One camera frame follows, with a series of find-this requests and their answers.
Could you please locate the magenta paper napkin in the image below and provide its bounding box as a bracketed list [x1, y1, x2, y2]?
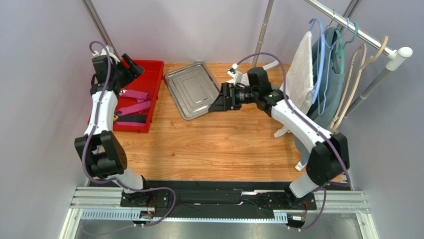
[119, 89, 150, 103]

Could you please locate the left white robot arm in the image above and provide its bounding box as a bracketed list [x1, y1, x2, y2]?
[74, 53, 148, 195]

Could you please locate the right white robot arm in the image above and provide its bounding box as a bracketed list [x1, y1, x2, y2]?
[208, 67, 349, 199]

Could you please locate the red plastic bin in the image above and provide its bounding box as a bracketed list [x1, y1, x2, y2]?
[85, 55, 164, 134]

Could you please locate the white round mesh container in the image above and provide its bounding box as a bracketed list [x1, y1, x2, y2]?
[237, 73, 250, 86]

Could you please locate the stainless steel tray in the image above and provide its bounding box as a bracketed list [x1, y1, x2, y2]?
[165, 62, 220, 120]

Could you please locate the pink and black tool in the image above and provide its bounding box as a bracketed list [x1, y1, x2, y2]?
[113, 101, 151, 127]

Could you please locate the white towel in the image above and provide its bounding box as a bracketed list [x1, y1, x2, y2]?
[274, 31, 315, 138]

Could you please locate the blue clothes hanger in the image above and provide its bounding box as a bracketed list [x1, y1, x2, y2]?
[309, 18, 345, 115]

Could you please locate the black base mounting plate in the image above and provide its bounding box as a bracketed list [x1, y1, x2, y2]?
[119, 180, 318, 219]

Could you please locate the teal hanging garment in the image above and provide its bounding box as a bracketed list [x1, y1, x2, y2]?
[293, 27, 345, 166]

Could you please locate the beige clothes hanger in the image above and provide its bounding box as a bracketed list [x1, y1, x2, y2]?
[329, 44, 367, 133]
[331, 35, 389, 133]

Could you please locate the green clothes hanger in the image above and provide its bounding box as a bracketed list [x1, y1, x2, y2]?
[335, 22, 359, 74]

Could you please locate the white clothes rack stand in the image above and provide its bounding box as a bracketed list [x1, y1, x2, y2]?
[222, 0, 414, 172]

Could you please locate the aluminium rail frame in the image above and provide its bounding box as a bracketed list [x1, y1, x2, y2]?
[60, 180, 378, 239]

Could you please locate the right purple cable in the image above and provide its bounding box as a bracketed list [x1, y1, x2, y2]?
[231, 52, 352, 231]

